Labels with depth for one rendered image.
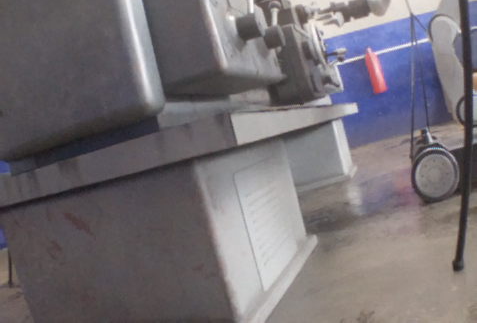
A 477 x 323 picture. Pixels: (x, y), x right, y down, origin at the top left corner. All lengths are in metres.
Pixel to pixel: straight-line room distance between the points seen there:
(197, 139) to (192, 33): 0.23
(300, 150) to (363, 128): 2.98
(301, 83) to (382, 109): 4.32
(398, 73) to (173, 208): 5.40
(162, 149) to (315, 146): 2.42
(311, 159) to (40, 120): 2.47
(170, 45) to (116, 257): 0.48
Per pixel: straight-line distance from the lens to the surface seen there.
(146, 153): 1.07
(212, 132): 1.01
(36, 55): 1.19
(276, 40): 1.39
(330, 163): 3.41
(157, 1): 1.15
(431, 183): 1.95
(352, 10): 2.16
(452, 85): 2.15
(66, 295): 1.32
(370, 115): 6.33
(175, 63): 1.11
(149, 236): 1.13
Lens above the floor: 0.40
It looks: 1 degrees up
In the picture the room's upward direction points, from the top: 15 degrees counter-clockwise
